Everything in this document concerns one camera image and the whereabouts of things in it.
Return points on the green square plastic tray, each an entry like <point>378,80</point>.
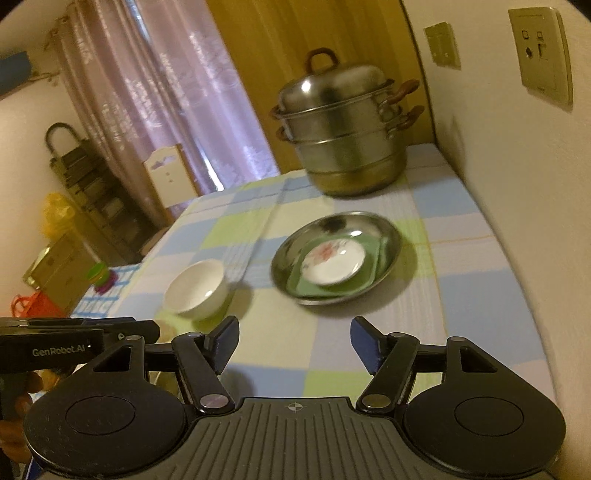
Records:
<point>297,286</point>

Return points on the person left hand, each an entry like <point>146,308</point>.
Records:
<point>13,442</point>

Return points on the blue white checkered cloth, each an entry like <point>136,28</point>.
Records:
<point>95,304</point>

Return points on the green purple plastic cups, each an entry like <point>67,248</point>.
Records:
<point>101,277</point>

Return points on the cardboard box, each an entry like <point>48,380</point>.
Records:
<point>60,271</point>

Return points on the wall power socket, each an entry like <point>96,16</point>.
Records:
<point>543,53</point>

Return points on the checkered blue green tablecloth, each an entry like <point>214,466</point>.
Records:
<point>418,257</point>

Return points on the white floral ceramic plate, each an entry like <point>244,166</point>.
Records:
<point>333,262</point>

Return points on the dark metal storage rack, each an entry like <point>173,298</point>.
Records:
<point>101,196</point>

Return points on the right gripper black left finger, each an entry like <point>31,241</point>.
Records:
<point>201,358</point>

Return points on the large stainless steel basin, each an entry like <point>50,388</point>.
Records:
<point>335,224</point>

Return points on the yellow plastic bag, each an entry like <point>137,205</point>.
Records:
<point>58,216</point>

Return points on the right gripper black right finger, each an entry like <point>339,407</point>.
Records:
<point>389,359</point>

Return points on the stainless steel steamer pot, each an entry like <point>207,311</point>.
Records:
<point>346,124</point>

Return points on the white ceramic bowl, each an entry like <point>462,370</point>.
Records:
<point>197,292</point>

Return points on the pink sheer curtain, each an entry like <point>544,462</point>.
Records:
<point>143,75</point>

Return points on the wall light switch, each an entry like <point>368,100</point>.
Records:
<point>442,44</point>

